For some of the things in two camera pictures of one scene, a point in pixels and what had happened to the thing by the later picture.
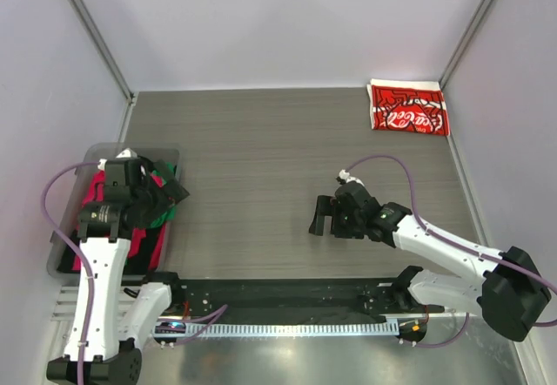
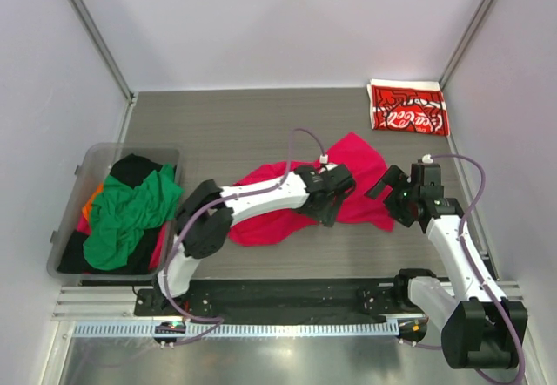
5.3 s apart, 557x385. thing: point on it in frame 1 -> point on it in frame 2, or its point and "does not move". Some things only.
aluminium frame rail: (68, 300) does not move
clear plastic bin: (160, 192) does not move
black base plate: (294, 300) does not move
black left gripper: (173, 189) -> (327, 214)
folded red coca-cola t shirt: (408, 105) does not move
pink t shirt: (95, 191) -> (353, 151)
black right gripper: (331, 206) -> (394, 177)
